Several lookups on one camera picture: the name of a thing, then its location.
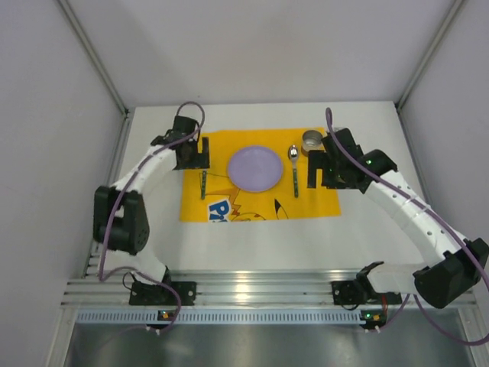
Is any metal fork green handle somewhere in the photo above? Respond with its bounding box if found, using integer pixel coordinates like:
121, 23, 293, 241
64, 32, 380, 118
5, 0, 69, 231
200, 170, 207, 200

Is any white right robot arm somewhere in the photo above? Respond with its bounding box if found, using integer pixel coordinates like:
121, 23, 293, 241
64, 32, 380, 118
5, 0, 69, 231
307, 128, 488, 309

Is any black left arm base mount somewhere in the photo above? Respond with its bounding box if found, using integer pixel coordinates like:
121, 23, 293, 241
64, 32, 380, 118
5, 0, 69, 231
122, 273, 197, 306

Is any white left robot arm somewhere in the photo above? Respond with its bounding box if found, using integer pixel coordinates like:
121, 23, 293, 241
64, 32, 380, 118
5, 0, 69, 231
92, 114, 210, 284

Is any purple plastic plate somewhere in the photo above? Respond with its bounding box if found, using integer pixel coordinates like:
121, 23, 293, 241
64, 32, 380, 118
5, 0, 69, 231
227, 145, 283, 193

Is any perforated cable duct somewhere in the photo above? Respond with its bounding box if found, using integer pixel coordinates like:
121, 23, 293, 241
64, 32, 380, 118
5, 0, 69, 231
76, 309, 385, 326

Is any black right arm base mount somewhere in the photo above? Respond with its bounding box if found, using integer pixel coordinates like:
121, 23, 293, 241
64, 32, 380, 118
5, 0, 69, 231
331, 280, 403, 308

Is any metal spoon green handle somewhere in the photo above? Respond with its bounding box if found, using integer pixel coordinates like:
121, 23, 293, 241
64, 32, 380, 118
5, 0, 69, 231
287, 145, 299, 198

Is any yellow printed cloth placemat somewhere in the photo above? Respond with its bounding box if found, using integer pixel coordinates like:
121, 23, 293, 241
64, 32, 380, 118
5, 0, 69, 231
180, 128, 341, 222

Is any metal cup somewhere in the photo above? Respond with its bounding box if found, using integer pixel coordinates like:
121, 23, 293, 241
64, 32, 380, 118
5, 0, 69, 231
301, 129, 323, 157

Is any aluminium rail frame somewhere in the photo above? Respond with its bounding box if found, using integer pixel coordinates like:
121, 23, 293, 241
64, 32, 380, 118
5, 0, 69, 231
60, 229, 477, 309

